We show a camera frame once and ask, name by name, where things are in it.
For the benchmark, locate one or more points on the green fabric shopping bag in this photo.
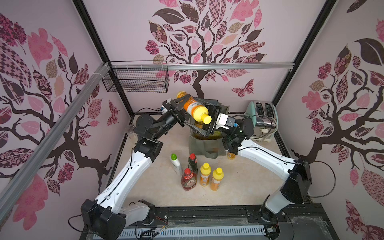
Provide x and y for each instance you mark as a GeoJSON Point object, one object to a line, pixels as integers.
{"type": "Point", "coordinates": [209, 148]}

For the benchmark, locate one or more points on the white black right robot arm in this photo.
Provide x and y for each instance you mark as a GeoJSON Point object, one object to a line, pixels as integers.
{"type": "Point", "coordinates": [237, 139]}

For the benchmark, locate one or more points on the clear glass cup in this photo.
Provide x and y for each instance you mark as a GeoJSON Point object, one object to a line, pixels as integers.
{"type": "Point", "coordinates": [130, 131]}

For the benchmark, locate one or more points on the black wire basket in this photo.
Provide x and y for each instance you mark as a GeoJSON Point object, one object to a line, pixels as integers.
{"type": "Point", "coordinates": [138, 77]}

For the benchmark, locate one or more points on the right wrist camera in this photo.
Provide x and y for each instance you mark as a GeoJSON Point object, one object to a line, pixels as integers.
{"type": "Point", "coordinates": [225, 122]}

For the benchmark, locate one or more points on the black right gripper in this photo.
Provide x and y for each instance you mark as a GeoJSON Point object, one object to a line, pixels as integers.
{"type": "Point", "coordinates": [214, 119]}

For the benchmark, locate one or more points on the mint chrome toaster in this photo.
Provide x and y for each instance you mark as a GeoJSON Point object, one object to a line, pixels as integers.
{"type": "Point", "coordinates": [265, 120]}

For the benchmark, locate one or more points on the white slotted cable duct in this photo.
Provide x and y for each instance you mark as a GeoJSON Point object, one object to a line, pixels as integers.
{"type": "Point", "coordinates": [194, 233]}

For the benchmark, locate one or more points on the red soap bottle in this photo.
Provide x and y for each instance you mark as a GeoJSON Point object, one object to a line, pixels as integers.
{"type": "Point", "coordinates": [189, 179]}

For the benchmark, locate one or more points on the yellow pump soap bottle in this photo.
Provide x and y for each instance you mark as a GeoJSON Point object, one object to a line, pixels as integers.
{"type": "Point", "coordinates": [215, 136]}

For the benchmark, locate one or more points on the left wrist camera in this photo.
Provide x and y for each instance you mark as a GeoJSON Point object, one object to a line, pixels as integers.
{"type": "Point", "coordinates": [163, 109]}

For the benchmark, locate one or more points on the orange bottle yellow cap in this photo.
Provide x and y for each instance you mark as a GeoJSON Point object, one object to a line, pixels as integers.
{"type": "Point", "coordinates": [205, 172]}
{"type": "Point", "coordinates": [196, 110]}
{"type": "Point", "coordinates": [231, 156]}
{"type": "Point", "coordinates": [217, 176]}

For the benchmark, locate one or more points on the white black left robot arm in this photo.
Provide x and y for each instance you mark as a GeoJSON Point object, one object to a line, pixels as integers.
{"type": "Point", "coordinates": [103, 216]}

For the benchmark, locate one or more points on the dark green bottle red cap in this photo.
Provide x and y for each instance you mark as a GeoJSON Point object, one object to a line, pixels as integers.
{"type": "Point", "coordinates": [193, 163]}

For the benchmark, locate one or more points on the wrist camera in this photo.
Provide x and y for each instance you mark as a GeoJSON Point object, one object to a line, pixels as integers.
{"type": "Point", "coordinates": [225, 122]}
{"type": "Point", "coordinates": [163, 109]}

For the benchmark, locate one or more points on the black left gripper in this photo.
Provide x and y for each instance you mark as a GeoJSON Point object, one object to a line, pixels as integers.
{"type": "Point", "coordinates": [173, 108]}

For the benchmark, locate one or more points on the white bottle green cap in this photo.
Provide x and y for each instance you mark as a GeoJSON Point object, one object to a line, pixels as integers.
{"type": "Point", "coordinates": [176, 164]}

